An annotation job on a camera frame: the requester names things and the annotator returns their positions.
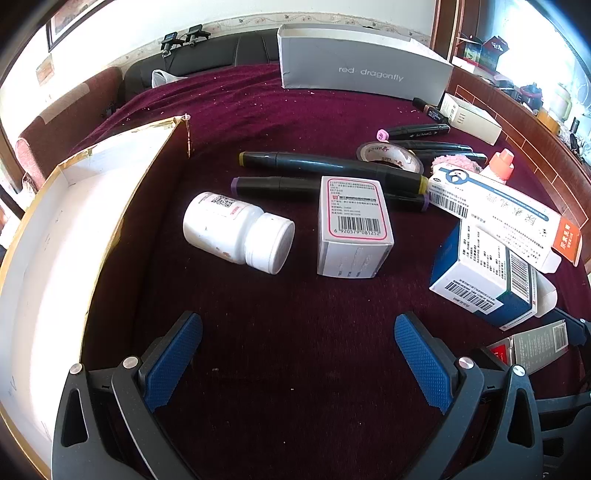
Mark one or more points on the framed wall picture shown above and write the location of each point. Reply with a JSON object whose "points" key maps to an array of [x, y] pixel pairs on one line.
{"points": [[64, 21]]}

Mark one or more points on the white gold-rimmed tray box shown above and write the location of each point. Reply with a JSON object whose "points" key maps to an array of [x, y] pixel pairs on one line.
{"points": [[46, 277]]}

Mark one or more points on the wooden window ledge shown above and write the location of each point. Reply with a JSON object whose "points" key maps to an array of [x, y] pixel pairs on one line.
{"points": [[531, 138]]}

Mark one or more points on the blue white medicine box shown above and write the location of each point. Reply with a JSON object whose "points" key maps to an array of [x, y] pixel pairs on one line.
{"points": [[480, 272]]}

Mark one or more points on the black sofa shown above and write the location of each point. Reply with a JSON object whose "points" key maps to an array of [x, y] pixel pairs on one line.
{"points": [[221, 53]]}

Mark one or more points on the grey shoe box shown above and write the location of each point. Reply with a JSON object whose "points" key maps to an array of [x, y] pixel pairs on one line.
{"points": [[360, 60]]}

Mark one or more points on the white pill bottle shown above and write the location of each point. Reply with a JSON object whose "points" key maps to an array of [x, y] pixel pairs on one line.
{"points": [[221, 226]]}

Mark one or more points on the brown black pen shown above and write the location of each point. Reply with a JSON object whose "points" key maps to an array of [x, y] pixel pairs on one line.
{"points": [[431, 110]]}

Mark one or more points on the black marker pink cap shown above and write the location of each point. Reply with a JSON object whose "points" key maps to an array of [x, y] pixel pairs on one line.
{"points": [[415, 131]]}

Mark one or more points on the red armchair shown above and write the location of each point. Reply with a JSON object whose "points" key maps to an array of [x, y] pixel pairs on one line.
{"points": [[69, 110]]}

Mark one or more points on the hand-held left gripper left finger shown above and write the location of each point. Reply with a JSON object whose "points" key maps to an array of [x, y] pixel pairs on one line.
{"points": [[175, 360]]}

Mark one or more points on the tan wall plaque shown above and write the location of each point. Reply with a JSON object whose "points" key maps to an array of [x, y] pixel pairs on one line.
{"points": [[45, 69]]}

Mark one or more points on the white plastic bag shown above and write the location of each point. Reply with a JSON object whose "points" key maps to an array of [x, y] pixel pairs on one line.
{"points": [[161, 77]]}

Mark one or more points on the long white box orange end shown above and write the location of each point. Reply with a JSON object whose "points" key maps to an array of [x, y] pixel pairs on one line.
{"points": [[498, 207]]}

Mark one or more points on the small white cardboard box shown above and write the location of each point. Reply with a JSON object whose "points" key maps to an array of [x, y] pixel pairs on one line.
{"points": [[471, 117]]}

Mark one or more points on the tape roll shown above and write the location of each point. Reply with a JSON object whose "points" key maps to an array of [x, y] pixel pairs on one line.
{"points": [[369, 150]]}

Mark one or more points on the black marker yellow caps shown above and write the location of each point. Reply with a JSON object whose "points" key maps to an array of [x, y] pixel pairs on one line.
{"points": [[323, 164]]}

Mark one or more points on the black marker purple caps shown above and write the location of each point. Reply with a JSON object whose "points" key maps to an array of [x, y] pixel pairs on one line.
{"points": [[277, 187]]}

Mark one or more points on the white glue bottle orange cap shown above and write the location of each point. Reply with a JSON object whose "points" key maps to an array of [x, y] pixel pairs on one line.
{"points": [[498, 168]]}

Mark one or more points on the white jar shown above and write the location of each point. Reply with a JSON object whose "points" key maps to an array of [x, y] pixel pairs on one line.
{"points": [[561, 101]]}

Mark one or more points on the silver red box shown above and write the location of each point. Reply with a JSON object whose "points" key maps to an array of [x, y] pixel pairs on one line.
{"points": [[535, 344]]}

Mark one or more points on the dark red box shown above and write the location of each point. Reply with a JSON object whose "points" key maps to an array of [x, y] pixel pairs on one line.
{"points": [[496, 50]]}

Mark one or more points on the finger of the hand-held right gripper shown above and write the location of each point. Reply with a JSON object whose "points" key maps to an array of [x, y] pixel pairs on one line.
{"points": [[575, 330], [565, 408]]}

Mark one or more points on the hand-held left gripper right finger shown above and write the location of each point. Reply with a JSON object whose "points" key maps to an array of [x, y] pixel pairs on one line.
{"points": [[422, 364]]}

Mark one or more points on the small white pink-bordered box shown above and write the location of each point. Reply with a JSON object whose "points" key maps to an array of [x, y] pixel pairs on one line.
{"points": [[353, 217]]}

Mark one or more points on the black clamp device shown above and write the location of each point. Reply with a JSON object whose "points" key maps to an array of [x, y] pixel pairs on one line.
{"points": [[168, 42], [195, 34]]}

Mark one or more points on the black marker tan cap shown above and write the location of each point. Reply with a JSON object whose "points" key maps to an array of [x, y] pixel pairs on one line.
{"points": [[443, 146]]}

